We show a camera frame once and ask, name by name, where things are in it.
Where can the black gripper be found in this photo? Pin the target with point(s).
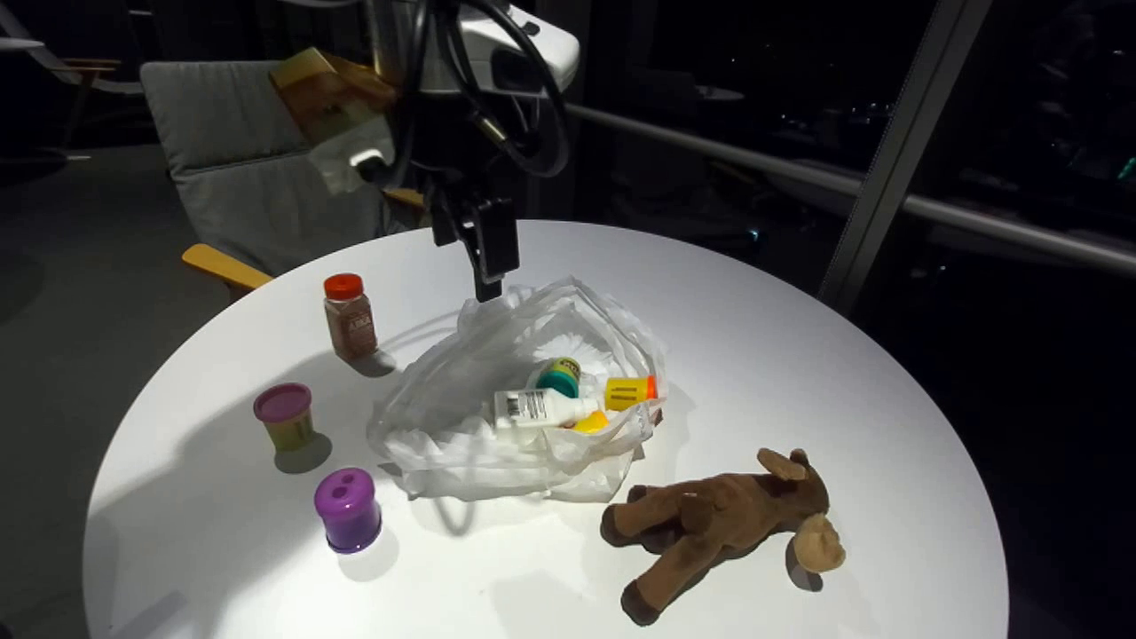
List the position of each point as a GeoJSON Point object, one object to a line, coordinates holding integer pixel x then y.
{"type": "Point", "coordinates": [475, 212]}

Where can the red lid spice jar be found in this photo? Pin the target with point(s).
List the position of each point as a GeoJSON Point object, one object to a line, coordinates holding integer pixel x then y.
{"type": "Point", "coordinates": [350, 325]}

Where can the white plastic bag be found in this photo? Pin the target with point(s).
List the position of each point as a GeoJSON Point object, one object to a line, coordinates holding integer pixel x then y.
{"type": "Point", "coordinates": [475, 426]}

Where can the pink lid toy cup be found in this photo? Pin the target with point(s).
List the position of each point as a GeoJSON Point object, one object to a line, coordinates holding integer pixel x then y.
{"type": "Point", "coordinates": [286, 424]}

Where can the purple toy cup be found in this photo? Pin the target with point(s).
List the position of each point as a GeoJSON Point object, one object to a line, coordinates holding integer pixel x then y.
{"type": "Point", "coordinates": [350, 512]}

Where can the brown plush moose toy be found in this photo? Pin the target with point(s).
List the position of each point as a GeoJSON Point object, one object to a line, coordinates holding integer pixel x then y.
{"type": "Point", "coordinates": [710, 528]}

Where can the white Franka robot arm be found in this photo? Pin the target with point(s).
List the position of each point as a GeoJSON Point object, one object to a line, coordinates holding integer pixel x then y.
{"type": "Point", "coordinates": [485, 39]}

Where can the wooden chair armrest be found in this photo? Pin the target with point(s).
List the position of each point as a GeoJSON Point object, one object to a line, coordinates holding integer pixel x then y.
{"type": "Point", "coordinates": [406, 198]}
{"type": "Point", "coordinates": [224, 269]}

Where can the orange yellow toy cup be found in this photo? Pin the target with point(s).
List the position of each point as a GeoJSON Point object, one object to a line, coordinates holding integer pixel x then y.
{"type": "Point", "coordinates": [631, 392]}

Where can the wrist camera on wooden mount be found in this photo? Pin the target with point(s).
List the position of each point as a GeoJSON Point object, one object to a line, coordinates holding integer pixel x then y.
{"type": "Point", "coordinates": [337, 110]}

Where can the grey horizontal window rail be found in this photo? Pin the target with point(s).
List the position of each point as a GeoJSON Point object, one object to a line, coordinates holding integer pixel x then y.
{"type": "Point", "coordinates": [852, 191]}

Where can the grey window frame post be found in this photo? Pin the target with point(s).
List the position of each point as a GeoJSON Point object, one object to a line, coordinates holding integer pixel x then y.
{"type": "Point", "coordinates": [908, 144]}

